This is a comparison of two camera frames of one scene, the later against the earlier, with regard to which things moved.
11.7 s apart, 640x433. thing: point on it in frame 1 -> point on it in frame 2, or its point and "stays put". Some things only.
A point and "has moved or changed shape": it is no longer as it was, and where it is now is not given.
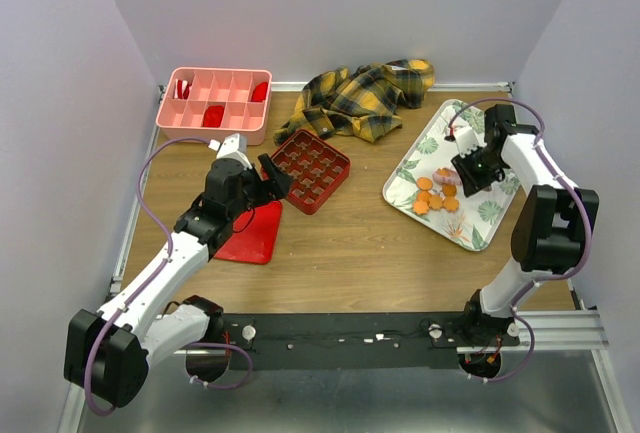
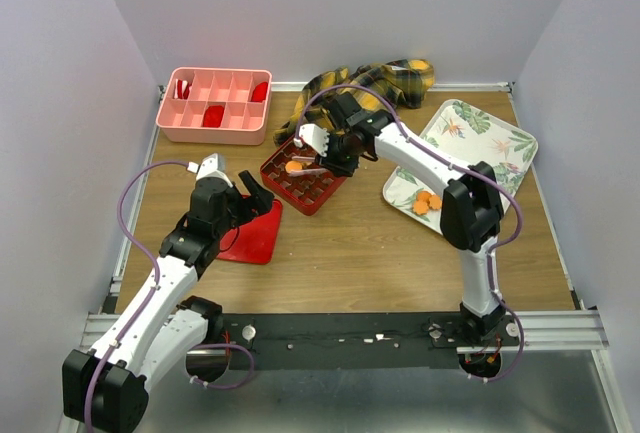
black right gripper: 473,176 -> 333,154
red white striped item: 182,88 stays put
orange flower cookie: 420,207 stays put
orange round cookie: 424,183 -> 293,165
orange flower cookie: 435,201 stays put
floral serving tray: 471,220 stays put
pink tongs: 446,175 has moved or changed shape
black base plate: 342,341 stays put
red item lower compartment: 213,116 stays put
